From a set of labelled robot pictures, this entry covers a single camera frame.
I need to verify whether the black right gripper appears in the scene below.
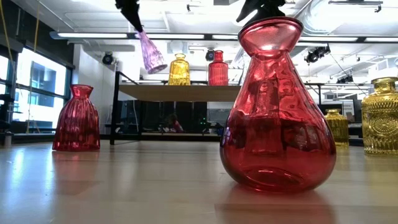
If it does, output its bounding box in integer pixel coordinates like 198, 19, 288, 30
236, 0, 286, 23

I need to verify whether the purple tall glass vase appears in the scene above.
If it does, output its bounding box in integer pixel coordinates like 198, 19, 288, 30
137, 30, 168, 75

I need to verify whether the red ribbed cylinder glass vase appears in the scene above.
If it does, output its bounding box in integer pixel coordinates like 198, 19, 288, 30
208, 50, 229, 86

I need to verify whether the yellow ribbed glass vase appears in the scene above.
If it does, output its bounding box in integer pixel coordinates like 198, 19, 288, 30
168, 53, 191, 86

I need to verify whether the red ribbed flared glass vase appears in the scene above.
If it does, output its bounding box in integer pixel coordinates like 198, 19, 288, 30
52, 83, 101, 152

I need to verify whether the large yellow embossed glass vase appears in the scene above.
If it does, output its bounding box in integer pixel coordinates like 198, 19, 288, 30
361, 77, 398, 156

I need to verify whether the long ceiling light bar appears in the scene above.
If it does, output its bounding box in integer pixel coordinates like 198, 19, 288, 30
49, 30, 398, 44

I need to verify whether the black ceiling spotlight cluster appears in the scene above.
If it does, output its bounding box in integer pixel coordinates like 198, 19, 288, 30
304, 45, 331, 65

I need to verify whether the person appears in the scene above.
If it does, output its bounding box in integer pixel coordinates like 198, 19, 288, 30
164, 113, 184, 134

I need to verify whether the red teardrop glass vase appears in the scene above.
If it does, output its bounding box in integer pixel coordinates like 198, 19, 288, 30
220, 16, 337, 194

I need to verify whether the small yellow glass vase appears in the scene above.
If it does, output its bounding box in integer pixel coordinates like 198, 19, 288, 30
323, 108, 350, 148

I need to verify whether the yellow hanging strap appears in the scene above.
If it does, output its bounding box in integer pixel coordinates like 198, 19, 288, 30
32, 0, 41, 54

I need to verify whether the large window black frame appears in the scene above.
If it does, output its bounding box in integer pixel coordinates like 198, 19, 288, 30
0, 46, 75, 139

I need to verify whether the black metal table frame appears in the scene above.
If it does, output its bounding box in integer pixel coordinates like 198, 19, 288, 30
0, 132, 364, 149

